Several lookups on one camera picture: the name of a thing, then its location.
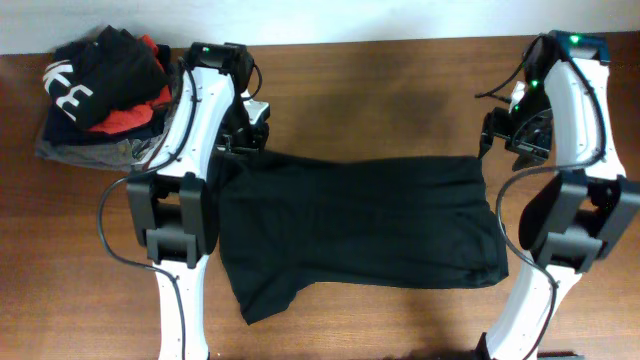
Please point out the grey folded garment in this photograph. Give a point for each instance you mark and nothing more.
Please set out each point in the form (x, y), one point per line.
(100, 155)

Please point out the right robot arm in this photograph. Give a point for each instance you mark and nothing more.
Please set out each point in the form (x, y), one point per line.
(557, 122)

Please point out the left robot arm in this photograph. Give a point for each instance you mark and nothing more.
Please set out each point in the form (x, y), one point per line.
(172, 201)

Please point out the black shirt with white letters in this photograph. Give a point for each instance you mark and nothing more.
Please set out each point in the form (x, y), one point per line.
(89, 81)

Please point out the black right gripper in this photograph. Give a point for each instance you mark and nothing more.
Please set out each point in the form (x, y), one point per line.
(536, 150)

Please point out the navy folded garment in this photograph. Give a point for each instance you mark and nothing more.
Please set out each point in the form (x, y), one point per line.
(104, 93)

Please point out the red folded garment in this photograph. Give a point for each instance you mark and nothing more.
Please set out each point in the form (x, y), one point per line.
(140, 114)

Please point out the black polo shirt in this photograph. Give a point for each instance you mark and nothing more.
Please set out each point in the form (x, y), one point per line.
(419, 222)

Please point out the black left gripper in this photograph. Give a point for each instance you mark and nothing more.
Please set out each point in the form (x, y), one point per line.
(253, 142)

